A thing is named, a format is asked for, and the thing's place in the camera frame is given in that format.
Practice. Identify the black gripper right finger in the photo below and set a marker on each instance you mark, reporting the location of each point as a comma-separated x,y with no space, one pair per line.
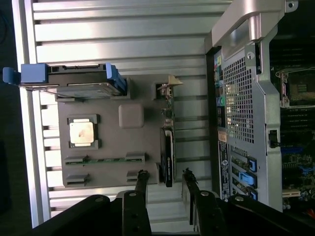
204,211

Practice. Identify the green motherboard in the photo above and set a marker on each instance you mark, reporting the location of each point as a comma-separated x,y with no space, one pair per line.
295,152

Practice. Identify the blue expansion slot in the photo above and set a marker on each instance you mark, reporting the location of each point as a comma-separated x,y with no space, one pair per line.
291,150

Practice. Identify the white PCI expansion slot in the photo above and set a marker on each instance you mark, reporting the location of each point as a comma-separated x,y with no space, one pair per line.
290,193

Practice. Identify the green RAM stick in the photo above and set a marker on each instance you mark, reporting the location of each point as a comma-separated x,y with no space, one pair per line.
105,161

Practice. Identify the hard disk in blue caddy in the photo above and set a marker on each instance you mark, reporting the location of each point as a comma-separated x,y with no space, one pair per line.
81,78

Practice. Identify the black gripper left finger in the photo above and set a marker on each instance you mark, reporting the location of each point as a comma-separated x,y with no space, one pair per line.
133,214

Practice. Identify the grey parts rack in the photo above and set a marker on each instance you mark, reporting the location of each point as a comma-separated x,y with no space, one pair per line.
110,145

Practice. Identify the blue card retainer clip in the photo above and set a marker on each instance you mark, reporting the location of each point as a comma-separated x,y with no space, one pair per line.
247,178
253,165
253,193

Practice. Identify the silver CPU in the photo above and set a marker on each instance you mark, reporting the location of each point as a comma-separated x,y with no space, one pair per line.
81,134

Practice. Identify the CPU socket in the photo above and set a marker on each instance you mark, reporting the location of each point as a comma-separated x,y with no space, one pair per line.
300,88

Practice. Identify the grey open PC case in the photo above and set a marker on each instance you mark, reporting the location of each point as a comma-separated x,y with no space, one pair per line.
261,103

